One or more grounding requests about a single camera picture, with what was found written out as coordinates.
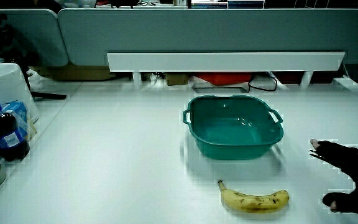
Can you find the white desk shelf riser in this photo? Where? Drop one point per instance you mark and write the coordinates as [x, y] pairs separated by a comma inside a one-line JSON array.
[[225, 61]]

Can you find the person's right hand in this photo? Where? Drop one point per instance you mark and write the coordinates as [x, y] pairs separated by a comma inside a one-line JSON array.
[[350, 161]]

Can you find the small cardboard box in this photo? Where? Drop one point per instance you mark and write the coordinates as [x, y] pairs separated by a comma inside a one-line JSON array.
[[176, 79]]

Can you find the grey flat tray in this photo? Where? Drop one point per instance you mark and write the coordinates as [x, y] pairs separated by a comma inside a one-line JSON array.
[[221, 87]]

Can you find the large grey partition panel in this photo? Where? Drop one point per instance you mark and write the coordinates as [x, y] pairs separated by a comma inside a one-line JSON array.
[[197, 31]]

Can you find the yellow banana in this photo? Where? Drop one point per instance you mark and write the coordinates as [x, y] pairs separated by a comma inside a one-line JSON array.
[[253, 201]]

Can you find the white plastic bucket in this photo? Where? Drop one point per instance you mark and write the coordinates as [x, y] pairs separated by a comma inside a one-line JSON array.
[[5, 81]]

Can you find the black tripod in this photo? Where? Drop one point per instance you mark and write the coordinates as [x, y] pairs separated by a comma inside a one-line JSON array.
[[9, 46]]

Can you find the white desk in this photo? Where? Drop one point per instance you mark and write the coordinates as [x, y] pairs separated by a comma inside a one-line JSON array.
[[110, 161]]

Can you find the blue white packet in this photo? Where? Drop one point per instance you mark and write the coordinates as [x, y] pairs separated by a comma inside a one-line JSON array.
[[20, 113]]

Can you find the green plastic basin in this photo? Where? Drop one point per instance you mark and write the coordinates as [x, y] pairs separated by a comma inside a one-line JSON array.
[[233, 130]]

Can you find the dark soda bottle blue cap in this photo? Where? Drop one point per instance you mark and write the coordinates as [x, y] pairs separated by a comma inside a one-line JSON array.
[[6, 133]]

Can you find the orange box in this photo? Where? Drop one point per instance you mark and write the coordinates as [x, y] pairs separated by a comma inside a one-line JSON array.
[[224, 77]]

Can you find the small grey partition panel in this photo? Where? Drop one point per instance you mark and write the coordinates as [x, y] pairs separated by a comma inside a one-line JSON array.
[[39, 34]]

